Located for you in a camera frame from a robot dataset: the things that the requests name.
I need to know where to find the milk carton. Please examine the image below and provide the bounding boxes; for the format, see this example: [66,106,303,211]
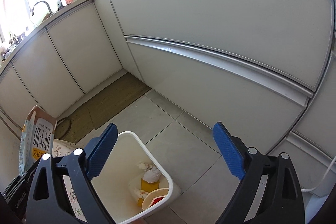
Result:
[18,105,57,177]

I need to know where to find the crumpled white tissue ball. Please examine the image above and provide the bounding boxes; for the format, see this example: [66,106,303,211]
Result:
[143,166,161,184]

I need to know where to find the dark ring on floor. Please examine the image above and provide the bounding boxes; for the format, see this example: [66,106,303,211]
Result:
[54,117,72,140]

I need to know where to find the stained crumpled tissue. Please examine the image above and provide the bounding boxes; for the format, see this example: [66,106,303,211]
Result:
[137,162,154,172]

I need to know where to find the chrome kitchen faucet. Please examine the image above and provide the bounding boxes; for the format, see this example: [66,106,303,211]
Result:
[31,1,53,16]

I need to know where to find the yellow paper piece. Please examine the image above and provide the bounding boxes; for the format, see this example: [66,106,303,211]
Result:
[134,179,159,207]

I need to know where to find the white cable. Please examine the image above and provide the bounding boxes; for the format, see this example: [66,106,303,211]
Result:
[301,155,336,193]

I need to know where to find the floral tablecloth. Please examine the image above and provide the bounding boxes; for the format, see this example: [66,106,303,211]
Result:
[52,139,87,222]

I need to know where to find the red paper cup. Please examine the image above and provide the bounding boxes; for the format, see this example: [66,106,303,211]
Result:
[141,188,169,210]

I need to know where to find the white plastic trash bin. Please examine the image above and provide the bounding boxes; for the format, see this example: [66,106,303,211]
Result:
[92,131,181,223]

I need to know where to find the white kitchen cabinets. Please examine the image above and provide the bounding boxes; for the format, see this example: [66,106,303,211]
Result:
[0,0,336,188]

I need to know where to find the brown woven floor mat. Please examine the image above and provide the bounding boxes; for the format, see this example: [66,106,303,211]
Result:
[87,73,150,129]

